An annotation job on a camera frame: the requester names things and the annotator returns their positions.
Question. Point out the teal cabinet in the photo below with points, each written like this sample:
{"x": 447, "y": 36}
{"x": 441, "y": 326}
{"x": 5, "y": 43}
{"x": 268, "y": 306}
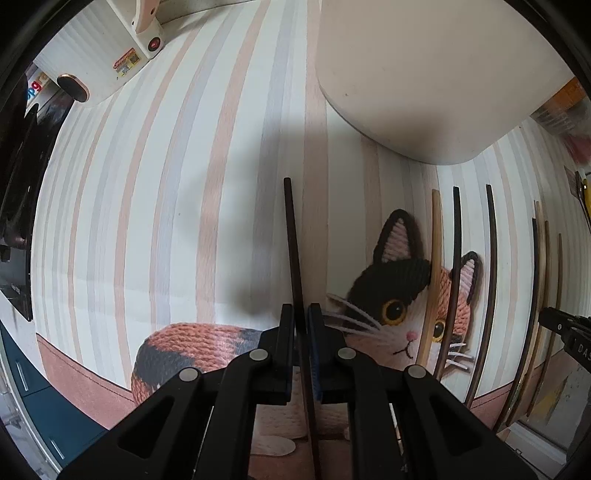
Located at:
{"x": 41, "y": 401}

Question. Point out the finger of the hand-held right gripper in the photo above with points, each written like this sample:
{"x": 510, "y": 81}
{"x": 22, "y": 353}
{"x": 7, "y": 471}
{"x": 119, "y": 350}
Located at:
{"x": 561, "y": 321}

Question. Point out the cat printed striped table mat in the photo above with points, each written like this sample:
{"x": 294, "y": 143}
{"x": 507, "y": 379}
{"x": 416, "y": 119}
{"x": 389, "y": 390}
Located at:
{"x": 184, "y": 184}

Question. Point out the orange white packet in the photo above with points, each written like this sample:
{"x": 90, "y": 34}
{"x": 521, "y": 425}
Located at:
{"x": 561, "y": 104}

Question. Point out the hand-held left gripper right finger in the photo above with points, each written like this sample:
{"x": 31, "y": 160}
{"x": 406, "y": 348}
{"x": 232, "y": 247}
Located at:
{"x": 316, "y": 355}

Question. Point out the beige round chopstick holder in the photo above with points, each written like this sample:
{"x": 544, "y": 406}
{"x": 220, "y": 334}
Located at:
{"x": 415, "y": 74}

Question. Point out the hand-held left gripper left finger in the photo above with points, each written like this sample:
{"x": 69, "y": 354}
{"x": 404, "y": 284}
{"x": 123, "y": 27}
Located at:
{"x": 286, "y": 337}

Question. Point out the black stove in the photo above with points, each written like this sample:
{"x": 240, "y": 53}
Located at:
{"x": 21, "y": 184}

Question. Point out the yellow box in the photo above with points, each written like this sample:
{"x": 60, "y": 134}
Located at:
{"x": 587, "y": 196}

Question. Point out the dark brown chopstick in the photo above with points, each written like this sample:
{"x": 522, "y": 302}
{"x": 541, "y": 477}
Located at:
{"x": 292, "y": 240}
{"x": 457, "y": 221}
{"x": 535, "y": 258}
{"x": 494, "y": 240}

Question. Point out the white ribbed kitchen appliance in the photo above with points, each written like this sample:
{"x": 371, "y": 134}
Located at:
{"x": 97, "y": 50}

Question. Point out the colourful printed box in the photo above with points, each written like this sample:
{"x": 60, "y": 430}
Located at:
{"x": 36, "y": 87}

